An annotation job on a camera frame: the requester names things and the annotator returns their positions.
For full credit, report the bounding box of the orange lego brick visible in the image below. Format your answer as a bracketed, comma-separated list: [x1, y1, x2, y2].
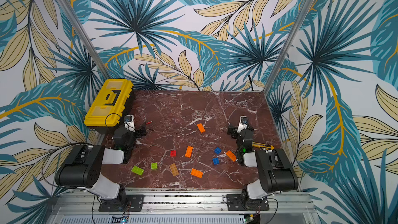
[226, 150, 237, 162]
[197, 123, 205, 133]
[190, 169, 203, 178]
[184, 146, 193, 158]

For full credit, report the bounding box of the orange lego brick front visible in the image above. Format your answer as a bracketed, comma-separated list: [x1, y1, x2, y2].
[190, 169, 203, 178]

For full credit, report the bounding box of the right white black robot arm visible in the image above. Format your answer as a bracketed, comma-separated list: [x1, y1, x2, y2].
[227, 124, 299, 202]

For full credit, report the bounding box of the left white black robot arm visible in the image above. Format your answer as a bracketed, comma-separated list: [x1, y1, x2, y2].
[55, 123, 147, 211]

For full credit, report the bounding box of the green square lego brick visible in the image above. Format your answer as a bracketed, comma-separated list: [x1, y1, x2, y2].
[151, 162, 158, 170]

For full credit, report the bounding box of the lime green lego brick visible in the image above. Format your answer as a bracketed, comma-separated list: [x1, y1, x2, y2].
[131, 166, 144, 176]

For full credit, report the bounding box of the red square lego brick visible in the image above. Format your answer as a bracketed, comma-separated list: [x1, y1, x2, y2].
[170, 150, 177, 157]

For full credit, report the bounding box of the amber transparent lego brick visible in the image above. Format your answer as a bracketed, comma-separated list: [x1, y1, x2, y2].
[170, 163, 179, 176]

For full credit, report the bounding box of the yellow utility knife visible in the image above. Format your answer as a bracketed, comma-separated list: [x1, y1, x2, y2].
[252, 142, 274, 150]

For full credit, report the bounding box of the yellow black toolbox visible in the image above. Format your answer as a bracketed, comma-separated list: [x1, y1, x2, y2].
[84, 79, 135, 135]

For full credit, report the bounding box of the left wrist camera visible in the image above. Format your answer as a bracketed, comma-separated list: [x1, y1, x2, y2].
[124, 115, 135, 132]

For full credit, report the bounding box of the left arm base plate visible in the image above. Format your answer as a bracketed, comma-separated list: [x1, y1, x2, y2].
[98, 195, 144, 212]

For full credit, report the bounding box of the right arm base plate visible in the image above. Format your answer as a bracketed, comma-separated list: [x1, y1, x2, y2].
[226, 194, 269, 211]

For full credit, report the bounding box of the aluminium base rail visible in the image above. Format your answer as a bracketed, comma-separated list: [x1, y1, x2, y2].
[46, 188, 321, 224]

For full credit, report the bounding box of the left aluminium corner post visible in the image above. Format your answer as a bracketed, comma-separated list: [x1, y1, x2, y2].
[56, 0, 110, 80]

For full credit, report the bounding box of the aluminium corner post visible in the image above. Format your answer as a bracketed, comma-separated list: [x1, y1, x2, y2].
[56, 0, 110, 80]
[263, 0, 314, 97]

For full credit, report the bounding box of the right aluminium corner post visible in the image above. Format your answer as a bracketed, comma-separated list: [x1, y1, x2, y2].
[263, 0, 314, 97]

